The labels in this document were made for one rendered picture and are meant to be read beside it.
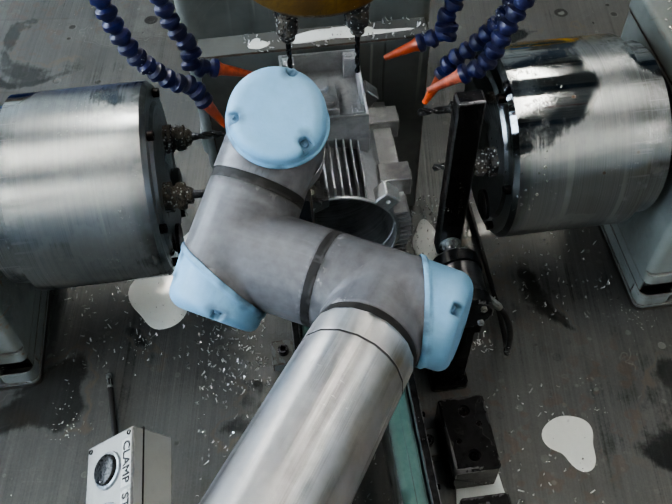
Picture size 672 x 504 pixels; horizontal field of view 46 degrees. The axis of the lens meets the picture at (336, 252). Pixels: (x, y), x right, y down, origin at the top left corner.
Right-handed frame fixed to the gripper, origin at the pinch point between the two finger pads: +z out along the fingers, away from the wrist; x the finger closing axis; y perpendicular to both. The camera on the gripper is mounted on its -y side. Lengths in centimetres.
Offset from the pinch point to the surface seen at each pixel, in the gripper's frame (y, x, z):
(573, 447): -32.5, -33.9, 14.1
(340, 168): 5.1, -6.8, 0.2
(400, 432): -26.4, -10.3, 4.2
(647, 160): 1.9, -43.2, -0.5
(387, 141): 9.6, -13.9, 7.9
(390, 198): 1.0, -12.3, 0.8
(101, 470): -24.3, 20.5, -12.2
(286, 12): 18.1, -2.2, -14.9
